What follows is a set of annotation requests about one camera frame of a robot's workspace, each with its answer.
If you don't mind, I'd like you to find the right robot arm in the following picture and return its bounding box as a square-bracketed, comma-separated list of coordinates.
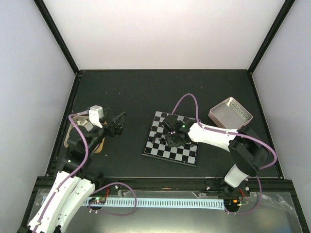
[162, 120, 269, 196]

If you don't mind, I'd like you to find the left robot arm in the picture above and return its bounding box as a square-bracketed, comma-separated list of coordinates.
[18, 105, 126, 233]

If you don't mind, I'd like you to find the gold tin with white pieces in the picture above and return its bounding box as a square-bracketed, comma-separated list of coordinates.
[64, 116, 105, 154]

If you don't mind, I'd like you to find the black piece cluster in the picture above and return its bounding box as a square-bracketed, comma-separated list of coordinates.
[148, 133, 166, 145]

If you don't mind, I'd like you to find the black and white chessboard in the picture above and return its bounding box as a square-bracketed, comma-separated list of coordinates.
[142, 111, 198, 167]

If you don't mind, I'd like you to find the pink metal tin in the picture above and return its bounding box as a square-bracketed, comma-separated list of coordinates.
[208, 97, 253, 129]

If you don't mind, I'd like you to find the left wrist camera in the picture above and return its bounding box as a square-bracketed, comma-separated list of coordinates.
[88, 105, 104, 128]

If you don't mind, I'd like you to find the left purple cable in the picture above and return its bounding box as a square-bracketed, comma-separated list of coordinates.
[31, 109, 103, 233]

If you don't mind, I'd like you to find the white slotted cable duct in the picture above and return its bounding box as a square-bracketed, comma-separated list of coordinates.
[82, 197, 225, 210]

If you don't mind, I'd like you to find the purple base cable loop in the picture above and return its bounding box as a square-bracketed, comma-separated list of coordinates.
[87, 181, 138, 216]

